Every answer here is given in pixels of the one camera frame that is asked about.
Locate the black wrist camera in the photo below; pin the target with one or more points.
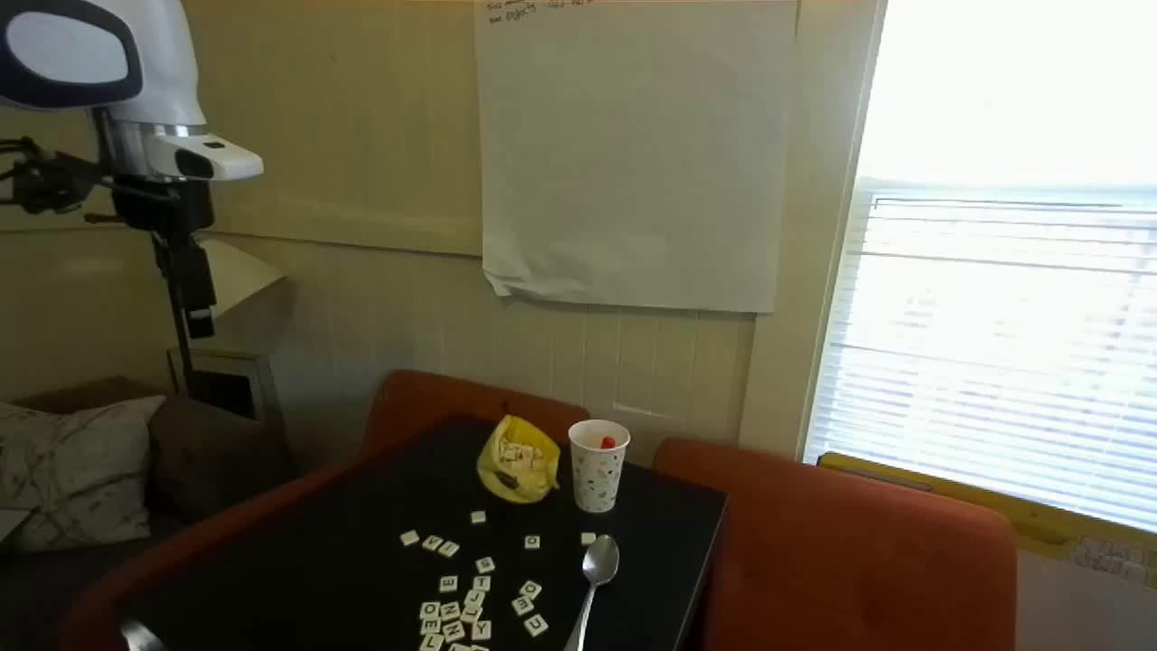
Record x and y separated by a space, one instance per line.
48 183

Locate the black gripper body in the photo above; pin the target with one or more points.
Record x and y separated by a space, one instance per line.
169 212

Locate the letter tile E lower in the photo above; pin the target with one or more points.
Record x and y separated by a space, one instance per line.
521 604

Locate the white paper wall sheet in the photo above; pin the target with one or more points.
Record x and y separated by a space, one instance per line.
632 150

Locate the white window blinds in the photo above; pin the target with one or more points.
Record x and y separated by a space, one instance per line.
1001 338

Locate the silver metal spoon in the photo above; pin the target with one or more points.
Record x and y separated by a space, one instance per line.
596 570

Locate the white patterned paper cup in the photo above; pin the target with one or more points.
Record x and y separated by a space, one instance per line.
596 458

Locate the letter tile O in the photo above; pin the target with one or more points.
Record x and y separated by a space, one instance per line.
537 622

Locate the brown cushion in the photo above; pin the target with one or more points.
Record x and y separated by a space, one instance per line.
208 459

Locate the white lamp shade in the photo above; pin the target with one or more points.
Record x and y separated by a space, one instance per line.
243 282

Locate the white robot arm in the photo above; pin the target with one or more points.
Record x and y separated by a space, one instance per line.
132 70

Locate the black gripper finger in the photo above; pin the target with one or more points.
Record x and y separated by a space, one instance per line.
192 285

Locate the letter tile U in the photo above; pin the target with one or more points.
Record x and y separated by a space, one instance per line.
529 587

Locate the white letter tile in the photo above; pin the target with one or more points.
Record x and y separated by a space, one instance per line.
410 535

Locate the letter tile E single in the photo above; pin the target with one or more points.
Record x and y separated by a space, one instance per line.
532 542

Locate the white patterned pillow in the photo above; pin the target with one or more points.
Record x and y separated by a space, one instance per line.
80 479

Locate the yellow crumpled snack bag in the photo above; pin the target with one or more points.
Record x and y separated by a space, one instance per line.
519 459

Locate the black tray table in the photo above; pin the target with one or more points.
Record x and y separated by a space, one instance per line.
420 553

